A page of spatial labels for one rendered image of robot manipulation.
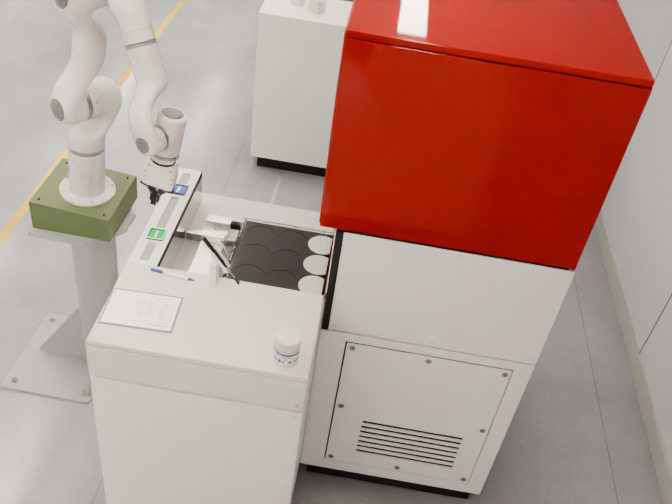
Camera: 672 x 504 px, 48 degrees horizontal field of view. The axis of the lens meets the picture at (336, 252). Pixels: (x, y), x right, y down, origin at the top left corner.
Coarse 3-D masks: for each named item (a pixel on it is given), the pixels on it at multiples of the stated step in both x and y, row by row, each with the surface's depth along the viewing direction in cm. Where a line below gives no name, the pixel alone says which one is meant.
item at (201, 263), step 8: (200, 248) 255; (208, 248) 256; (200, 256) 252; (208, 256) 252; (192, 264) 248; (200, 264) 249; (208, 264) 249; (192, 272) 245; (200, 272) 246; (208, 272) 246
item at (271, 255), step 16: (256, 224) 266; (240, 240) 258; (256, 240) 259; (272, 240) 260; (288, 240) 261; (304, 240) 262; (240, 256) 251; (256, 256) 252; (272, 256) 254; (288, 256) 254; (304, 256) 255; (240, 272) 245; (256, 272) 246; (272, 272) 247; (288, 272) 248; (304, 272) 249; (288, 288) 242
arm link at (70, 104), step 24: (72, 0) 207; (96, 0) 211; (72, 24) 216; (96, 24) 220; (72, 48) 225; (96, 48) 224; (72, 72) 229; (96, 72) 230; (72, 96) 231; (72, 120) 235
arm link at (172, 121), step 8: (160, 112) 215; (168, 112) 215; (176, 112) 217; (160, 120) 214; (168, 120) 213; (176, 120) 214; (184, 120) 216; (160, 128) 214; (168, 128) 214; (176, 128) 215; (184, 128) 218; (168, 136) 215; (176, 136) 217; (168, 144) 216; (176, 144) 219; (160, 152) 220; (168, 152) 220; (176, 152) 222
